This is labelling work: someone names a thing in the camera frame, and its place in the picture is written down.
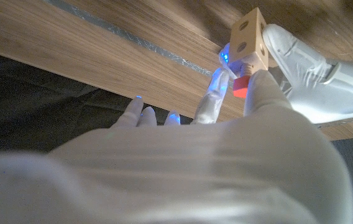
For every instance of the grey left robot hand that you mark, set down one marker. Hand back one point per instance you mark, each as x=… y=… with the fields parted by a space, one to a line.
x=313 y=81

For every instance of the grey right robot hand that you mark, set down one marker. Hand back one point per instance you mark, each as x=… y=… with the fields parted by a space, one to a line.
x=179 y=174

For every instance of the red-headed screw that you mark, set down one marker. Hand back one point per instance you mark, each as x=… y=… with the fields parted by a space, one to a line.
x=243 y=84

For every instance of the small wooden block with holes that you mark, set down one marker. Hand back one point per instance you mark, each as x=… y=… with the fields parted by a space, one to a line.
x=249 y=40

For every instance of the grey tape outline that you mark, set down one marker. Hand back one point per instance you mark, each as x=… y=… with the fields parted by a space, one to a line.
x=133 y=37

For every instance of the black backdrop curtain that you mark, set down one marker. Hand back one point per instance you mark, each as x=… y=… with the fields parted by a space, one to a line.
x=39 y=112

